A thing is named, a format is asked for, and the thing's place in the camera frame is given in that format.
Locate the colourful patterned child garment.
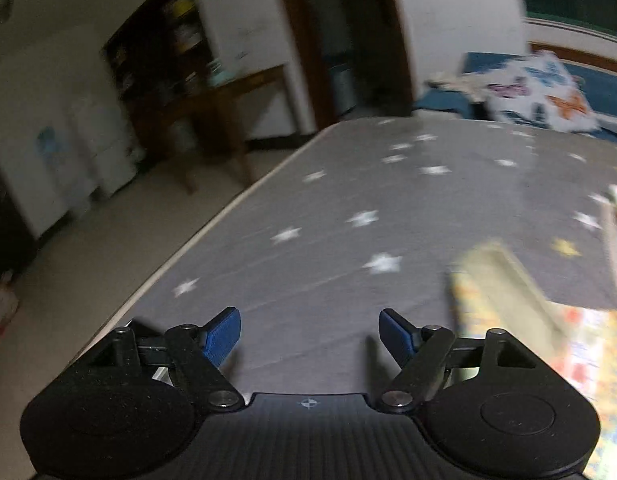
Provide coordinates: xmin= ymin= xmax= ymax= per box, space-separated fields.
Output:
xmin=448 ymin=181 xmax=617 ymax=479

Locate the grey star tablecloth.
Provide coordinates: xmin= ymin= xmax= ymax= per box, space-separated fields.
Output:
xmin=111 ymin=118 xmax=617 ymax=393

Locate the white refrigerator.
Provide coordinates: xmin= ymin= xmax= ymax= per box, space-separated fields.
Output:
xmin=67 ymin=94 xmax=139 ymax=196

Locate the wooden side table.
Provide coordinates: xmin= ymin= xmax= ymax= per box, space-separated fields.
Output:
xmin=158 ymin=64 xmax=301 ymax=188

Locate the water dispenser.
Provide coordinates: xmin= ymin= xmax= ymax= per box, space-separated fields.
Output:
xmin=36 ymin=126 xmax=98 ymax=218

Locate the beige crumpled cloth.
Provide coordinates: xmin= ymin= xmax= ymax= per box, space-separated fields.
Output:
xmin=425 ymin=72 xmax=481 ymax=96

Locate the butterfly print pillow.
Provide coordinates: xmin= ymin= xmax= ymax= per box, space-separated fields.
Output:
xmin=479 ymin=51 xmax=599 ymax=133

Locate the dark shelving cabinet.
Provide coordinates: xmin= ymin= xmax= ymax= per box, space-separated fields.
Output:
xmin=103 ymin=0 xmax=213 ymax=164

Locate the blue sofa bench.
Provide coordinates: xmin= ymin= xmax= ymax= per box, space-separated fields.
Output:
xmin=413 ymin=50 xmax=617 ymax=143

